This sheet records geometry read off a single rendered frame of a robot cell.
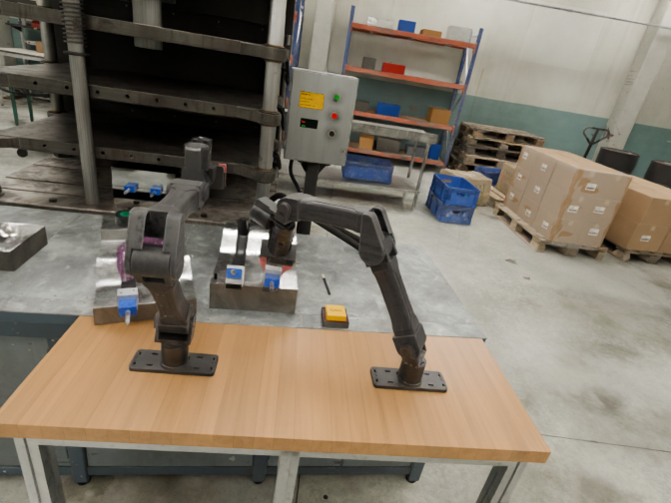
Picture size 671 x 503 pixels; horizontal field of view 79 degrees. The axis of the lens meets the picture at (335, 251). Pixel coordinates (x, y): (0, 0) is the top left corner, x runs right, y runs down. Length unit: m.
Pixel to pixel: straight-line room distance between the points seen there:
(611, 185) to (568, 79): 4.02
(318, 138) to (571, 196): 3.32
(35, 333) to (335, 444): 0.94
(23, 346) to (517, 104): 7.92
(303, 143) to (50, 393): 1.39
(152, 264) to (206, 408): 0.37
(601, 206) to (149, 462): 4.51
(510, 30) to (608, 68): 1.86
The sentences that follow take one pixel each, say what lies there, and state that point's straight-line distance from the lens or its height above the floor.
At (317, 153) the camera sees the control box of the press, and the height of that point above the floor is 1.12.
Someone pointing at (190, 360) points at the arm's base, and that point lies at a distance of 1.11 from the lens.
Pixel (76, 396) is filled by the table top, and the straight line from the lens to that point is 1.09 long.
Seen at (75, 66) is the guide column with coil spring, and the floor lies 1.36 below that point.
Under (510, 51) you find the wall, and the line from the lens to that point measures 8.27.
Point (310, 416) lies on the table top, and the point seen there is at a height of 0.80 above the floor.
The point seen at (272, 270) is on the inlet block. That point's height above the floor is 0.94.
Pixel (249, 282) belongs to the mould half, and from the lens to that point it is 1.26.
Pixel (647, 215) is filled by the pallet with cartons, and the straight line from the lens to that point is 5.44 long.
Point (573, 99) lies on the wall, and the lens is 8.78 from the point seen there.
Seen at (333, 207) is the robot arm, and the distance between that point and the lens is 1.00.
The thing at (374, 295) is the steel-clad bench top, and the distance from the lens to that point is 1.47.
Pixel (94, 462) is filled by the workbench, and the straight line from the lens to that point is 1.85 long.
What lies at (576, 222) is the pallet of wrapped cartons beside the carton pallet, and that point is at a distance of 4.93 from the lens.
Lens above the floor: 1.54
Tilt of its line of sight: 25 degrees down
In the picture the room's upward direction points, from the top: 10 degrees clockwise
